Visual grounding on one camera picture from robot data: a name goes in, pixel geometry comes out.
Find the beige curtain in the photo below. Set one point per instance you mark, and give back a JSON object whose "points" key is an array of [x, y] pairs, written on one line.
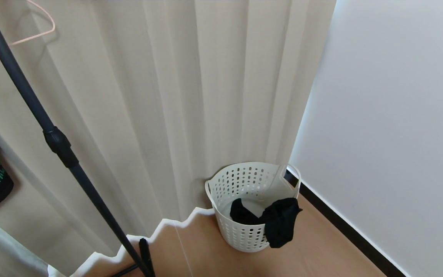
{"points": [[6, 254], [187, 96]]}

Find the white laundry basket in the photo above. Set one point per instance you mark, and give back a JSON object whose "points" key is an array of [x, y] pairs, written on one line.
{"points": [[244, 181]]}

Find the pink clothes hanger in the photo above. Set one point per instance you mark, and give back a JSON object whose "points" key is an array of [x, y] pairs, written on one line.
{"points": [[33, 35]]}

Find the black garment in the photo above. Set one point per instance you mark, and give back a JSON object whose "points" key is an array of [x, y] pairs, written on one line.
{"points": [[281, 223]]}

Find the black clothes rack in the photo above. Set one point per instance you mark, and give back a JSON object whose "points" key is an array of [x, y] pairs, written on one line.
{"points": [[58, 144]]}

